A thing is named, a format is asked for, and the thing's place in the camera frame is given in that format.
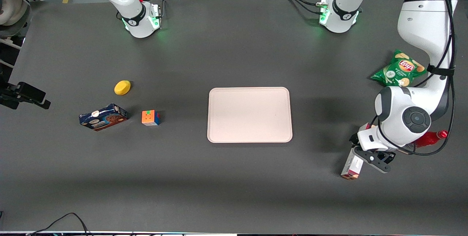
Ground red cookie box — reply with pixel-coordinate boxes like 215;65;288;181
341;148;365;181

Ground beige plastic tray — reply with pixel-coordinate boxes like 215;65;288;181
207;87;293;144

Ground blue cookie box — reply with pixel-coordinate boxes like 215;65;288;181
79;103;129;132

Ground red soda bottle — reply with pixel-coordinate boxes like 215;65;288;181
413;130;449;148

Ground green chips bag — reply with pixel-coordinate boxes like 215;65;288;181
370;49;429;87

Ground colourful puzzle cube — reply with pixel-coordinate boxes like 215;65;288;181
141;110;161;126

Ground yellow lemon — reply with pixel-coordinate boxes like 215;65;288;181
114;80;132;96

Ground black clamp device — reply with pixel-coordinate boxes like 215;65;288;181
0;81;51;110

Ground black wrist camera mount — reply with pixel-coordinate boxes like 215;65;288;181
353;147;396;174

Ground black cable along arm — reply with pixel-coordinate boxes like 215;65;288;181
370;0;457;156

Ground black base cables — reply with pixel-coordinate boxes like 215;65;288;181
279;0;329;16

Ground black cable loop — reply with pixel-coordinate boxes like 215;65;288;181
26;213;90;236

